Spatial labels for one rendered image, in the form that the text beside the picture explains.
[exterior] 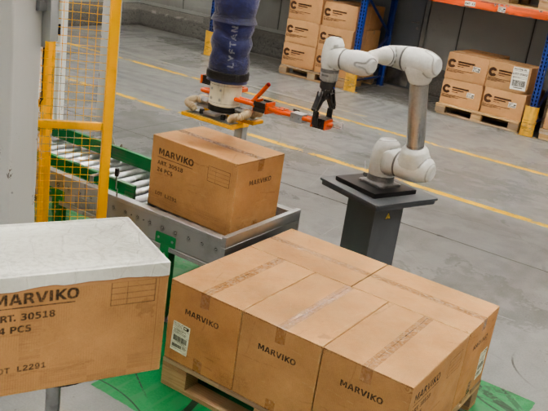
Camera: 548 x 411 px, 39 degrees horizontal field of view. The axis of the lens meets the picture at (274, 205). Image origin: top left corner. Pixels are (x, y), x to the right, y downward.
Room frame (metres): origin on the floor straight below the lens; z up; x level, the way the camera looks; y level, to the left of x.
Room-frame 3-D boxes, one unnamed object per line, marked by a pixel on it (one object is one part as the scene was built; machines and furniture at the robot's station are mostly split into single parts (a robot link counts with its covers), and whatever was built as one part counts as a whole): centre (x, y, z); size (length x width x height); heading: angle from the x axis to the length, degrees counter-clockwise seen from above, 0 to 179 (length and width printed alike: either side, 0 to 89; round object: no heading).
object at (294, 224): (3.85, 0.04, 0.47); 0.70 x 0.03 x 0.15; 148
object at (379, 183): (4.33, -0.58, 0.80); 0.22 x 0.18 x 0.06; 42
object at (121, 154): (4.87, 1.20, 0.60); 1.60 x 0.10 x 0.09; 58
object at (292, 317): (3.25, -0.36, 0.34); 1.20 x 1.00 x 0.40; 58
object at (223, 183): (4.03, 0.34, 0.75); 0.60 x 0.40 x 0.40; 56
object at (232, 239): (3.85, 0.04, 0.58); 0.70 x 0.03 x 0.06; 148
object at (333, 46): (3.74, -0.18, 1.56); 0.13 x 0.11 x 0.16; 51
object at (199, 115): (3.96, 0.39, 1.11); 0.34 x 0.10 x 0.05; 59
